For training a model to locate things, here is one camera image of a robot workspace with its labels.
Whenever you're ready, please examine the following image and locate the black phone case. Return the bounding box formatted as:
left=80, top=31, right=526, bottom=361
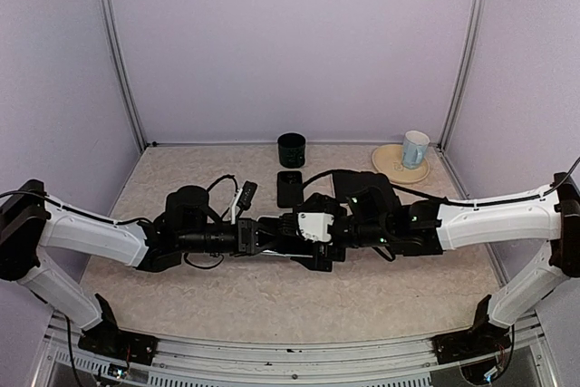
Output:
left=276, top=170, right=304, bottom=208

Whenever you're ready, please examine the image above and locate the light blue mug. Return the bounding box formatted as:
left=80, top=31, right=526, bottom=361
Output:
left=401, top=131, right=430, bottom=169

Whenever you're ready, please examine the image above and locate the dark green cup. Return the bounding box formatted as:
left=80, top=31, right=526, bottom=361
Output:
left=277, top=132, right=306, bottom=169

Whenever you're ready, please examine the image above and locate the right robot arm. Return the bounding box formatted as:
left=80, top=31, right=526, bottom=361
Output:
left=283, top=172, right=579, bottom=354

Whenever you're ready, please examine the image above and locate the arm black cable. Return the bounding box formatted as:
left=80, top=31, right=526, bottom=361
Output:
left=301, top=169, right=580, bottom=207
left=206, top=173, right=239, bottom=220

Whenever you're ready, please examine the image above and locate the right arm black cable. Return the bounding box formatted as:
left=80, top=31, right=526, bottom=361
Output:
left=301, top=169, right=580, bottom=207

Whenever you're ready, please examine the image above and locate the aluminium frame post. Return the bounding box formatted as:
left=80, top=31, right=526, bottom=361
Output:
left=438, top=0, right=486, bottom=153
left=99, top=0, right=148, bottom=153

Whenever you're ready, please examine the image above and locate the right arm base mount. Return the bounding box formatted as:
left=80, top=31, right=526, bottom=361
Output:
left=432, top=330, right=512, bottom=365

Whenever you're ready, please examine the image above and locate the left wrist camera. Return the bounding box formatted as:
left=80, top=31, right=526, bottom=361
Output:
left=229, top=180, right=257, bottom=225

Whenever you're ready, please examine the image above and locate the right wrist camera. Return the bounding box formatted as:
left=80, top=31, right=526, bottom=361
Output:
left=297, top=212, right=334, bottom=243

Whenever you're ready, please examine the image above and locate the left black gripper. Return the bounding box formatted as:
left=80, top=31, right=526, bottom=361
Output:
left=179, top=218, right=285, bottom=256

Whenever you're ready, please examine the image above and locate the light blue phone case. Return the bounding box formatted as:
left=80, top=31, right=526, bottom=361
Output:
left=256, top=249, right=293, bottom=257

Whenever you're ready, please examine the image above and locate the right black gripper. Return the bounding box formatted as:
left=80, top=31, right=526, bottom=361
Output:
left=296, top=193, right=391, bottom=273

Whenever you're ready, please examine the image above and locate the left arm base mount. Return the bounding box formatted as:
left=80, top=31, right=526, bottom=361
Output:
left=78, top=330, right=159, bottom=366

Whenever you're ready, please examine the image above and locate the right aluminium frame post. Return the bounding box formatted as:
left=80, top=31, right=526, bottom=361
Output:
left=438, top=0, right=486, bottom=153

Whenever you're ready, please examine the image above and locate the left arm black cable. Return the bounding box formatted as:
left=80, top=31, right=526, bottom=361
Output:
left=206, top=173, right=239, bottom=220

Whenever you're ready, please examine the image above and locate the beige round plate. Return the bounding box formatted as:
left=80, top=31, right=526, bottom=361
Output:
left=372, top=144, right=430, bottom=185

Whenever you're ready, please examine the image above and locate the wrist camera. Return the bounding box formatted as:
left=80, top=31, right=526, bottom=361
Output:
left=297, top=212, right=334, bottom=243
left=229, top=180, right=257, bottom=225

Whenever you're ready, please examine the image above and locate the left aluminium frame post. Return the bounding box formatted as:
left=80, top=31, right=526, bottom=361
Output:
left=99, top=0, right=148, bottom=153

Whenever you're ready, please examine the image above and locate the pink phone case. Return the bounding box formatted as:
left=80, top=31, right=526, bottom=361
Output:
left=332, top=170, right=363, bottom=203

